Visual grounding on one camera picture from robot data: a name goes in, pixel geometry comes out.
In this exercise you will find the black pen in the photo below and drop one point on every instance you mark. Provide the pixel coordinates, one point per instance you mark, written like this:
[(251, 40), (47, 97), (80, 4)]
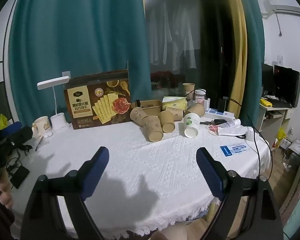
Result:
[(39, 143)]

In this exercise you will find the person's leg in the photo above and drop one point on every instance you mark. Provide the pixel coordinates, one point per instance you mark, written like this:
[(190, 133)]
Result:
[(168, 232)]

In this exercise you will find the red cloth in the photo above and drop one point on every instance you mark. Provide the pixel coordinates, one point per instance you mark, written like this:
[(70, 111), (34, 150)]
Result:
[(165, 79)]

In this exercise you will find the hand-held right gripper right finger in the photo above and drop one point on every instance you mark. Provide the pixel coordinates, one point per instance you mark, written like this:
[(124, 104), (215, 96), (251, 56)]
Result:
[(209, 173)]

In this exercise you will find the cream ceramic mug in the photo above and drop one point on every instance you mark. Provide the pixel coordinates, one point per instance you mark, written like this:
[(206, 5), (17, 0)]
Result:
[(42, 127)]

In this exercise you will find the white desk lamp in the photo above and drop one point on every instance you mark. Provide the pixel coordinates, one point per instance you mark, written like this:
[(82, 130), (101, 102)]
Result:
[(58, 120)]

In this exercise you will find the brown paper bowl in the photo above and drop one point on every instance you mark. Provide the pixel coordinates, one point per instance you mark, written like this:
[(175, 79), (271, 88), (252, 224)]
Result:
[(151, 107)]

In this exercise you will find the black computer monitor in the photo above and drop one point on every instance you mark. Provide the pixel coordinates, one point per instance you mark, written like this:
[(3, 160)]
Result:
[(287, 85)]

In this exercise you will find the person's left hand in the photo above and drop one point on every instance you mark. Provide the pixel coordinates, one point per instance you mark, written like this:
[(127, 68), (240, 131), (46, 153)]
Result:
[(5, 195)]

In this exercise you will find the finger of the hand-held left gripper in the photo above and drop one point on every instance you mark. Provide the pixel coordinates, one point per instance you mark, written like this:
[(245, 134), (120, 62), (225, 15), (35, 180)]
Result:
[(20, 135), (11, 127)]

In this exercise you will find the white paper cup green print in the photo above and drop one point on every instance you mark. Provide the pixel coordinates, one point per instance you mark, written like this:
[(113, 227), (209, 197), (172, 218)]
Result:
[(190, 125)]

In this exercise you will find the black plug adapter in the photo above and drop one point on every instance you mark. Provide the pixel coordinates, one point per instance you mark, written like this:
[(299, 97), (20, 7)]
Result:
[(221, 105)]

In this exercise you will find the black keyboard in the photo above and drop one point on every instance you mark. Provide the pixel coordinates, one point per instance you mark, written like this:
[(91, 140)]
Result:
[(280, 104)]

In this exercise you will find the narrow teal curtain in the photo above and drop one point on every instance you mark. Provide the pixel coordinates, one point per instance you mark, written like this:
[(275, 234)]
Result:
[(251, 42)]

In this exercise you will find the white computer desk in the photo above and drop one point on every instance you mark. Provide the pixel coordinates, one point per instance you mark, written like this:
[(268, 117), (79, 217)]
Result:
[(273, 120)]

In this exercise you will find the small white bottle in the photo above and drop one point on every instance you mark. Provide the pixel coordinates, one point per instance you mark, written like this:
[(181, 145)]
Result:
[(234, 123)]

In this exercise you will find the white textured tablecloth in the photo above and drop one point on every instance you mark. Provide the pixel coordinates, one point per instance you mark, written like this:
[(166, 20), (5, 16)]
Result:
[(145, 170)]

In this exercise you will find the brown paper cup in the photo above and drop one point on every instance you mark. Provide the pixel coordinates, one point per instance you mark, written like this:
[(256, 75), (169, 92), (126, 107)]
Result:
[(152, 129), (188, 91), (167, 122), (138, 116), (196, 110), (175, 113)]

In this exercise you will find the brown cracker box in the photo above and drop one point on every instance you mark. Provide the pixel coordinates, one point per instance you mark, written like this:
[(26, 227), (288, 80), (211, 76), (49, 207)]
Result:
[(97, 102)]

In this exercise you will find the yellow packet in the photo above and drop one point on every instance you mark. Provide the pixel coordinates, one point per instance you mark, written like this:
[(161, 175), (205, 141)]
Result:
[(265, 102)]

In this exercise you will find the white wall socket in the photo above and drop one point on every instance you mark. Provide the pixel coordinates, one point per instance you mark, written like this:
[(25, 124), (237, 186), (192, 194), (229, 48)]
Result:
[(66, 74)]

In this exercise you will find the clear jar white lid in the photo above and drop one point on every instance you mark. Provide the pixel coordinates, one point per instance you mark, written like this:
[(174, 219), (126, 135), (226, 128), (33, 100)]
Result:
[(200, 97)]

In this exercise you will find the white air conditioner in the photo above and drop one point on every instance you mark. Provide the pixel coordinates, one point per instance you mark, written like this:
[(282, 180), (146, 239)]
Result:
[(282, 7)]

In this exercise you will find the white power strip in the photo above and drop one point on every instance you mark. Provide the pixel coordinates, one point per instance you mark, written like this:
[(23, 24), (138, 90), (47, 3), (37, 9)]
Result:
[(218, 113)]

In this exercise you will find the hanging white clothes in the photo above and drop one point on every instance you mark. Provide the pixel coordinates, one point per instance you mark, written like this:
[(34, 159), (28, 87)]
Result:
[(172, 37)]

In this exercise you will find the yellow tissue pack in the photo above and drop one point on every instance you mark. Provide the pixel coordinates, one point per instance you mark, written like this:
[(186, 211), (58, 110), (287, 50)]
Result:
[(173, 102)]

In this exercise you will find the black power adapter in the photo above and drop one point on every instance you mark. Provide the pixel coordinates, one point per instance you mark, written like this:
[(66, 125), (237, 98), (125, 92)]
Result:
[(19, 177)]

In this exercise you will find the blue and white card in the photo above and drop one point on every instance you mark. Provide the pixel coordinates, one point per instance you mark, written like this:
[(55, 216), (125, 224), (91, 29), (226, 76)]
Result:
[(235, 150)]

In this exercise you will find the black car key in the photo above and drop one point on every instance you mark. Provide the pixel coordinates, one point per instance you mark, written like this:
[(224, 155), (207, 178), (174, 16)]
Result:
[(218, 121)]

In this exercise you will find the small yellow bag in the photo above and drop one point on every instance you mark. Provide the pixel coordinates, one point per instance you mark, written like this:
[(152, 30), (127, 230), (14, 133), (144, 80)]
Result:
[(281, 134)]

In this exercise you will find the small white box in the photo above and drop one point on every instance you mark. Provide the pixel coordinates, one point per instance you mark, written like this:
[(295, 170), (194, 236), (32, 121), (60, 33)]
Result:
[(251, 133)]

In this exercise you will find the yellow curtain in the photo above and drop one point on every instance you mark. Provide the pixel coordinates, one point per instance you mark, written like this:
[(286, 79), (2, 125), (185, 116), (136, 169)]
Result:
[(237, 42)]

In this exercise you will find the wide teal curtain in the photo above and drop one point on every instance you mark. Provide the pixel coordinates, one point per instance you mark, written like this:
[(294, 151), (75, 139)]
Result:
[(72, 30)]

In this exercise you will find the white wall switch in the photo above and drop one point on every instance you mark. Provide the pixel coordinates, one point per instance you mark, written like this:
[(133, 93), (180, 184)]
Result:
[(279, 60)]

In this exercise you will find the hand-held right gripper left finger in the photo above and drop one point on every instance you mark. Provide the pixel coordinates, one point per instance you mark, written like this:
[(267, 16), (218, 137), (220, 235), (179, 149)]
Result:
[(95, 173)]

